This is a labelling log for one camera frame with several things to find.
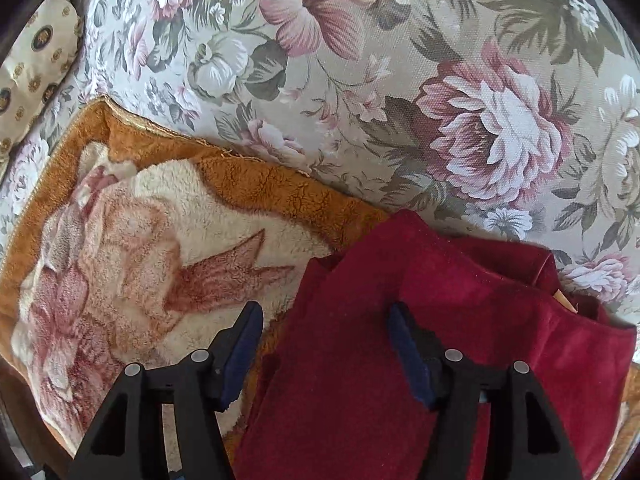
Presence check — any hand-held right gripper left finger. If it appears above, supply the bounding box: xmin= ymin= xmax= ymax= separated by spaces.
xmin=67 ymin=301 xmax=264 ymax=480

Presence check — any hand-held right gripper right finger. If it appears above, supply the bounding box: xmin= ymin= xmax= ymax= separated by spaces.
xmin=387 ymin=302 xmax=584 ymax=480

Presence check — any dark red fleece sweater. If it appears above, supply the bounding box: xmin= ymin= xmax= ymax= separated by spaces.
xmin=232 ymin=209 xmax=638 ymax=480

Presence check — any floral plush blanket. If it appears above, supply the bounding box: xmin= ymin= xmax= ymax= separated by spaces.
xmin=0 ymin=94 xmax=640 ymax=480

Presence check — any floral upholstered sofa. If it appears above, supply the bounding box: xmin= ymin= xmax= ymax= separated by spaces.
xmin=0 ymin=0 xmax=640 ymax=480

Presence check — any cream medallion print pillow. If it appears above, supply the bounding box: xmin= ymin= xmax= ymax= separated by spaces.
xmin=0 ymin=0 xmax=85 ymax=157

